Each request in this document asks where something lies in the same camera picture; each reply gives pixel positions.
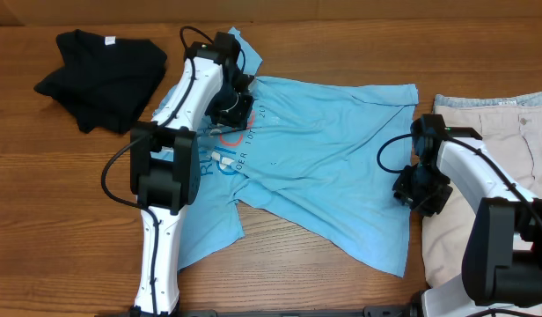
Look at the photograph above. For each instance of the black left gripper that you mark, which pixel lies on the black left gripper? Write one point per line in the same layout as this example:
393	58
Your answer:
230	111

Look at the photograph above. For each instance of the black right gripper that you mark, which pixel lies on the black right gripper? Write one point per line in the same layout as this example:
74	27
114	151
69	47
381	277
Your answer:
421	194

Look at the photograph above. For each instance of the light blue printed t-shirt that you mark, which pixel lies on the light blue printed t-shirt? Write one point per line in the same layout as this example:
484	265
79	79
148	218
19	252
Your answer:
321	156

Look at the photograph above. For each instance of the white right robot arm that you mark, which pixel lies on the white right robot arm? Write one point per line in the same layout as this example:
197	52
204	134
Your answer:
501	270

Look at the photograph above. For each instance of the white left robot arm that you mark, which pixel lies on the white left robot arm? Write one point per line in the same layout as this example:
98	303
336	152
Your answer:
165	170

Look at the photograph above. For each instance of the beige shorts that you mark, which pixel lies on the beige shorts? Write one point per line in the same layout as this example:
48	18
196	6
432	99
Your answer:
512	131

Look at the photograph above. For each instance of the black folded t-shirt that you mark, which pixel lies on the black folded t-shirt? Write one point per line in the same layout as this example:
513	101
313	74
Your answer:
105	81

